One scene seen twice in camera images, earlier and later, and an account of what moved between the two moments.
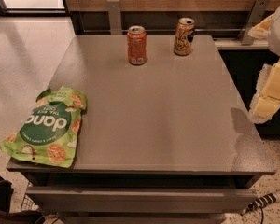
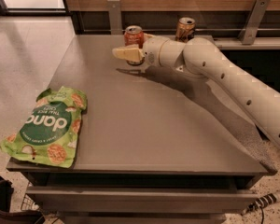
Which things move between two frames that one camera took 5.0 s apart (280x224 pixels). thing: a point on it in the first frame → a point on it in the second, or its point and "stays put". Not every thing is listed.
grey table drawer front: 142,200 stays put
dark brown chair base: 1,193 stays put
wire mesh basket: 28,204 stays put
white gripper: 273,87 → 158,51
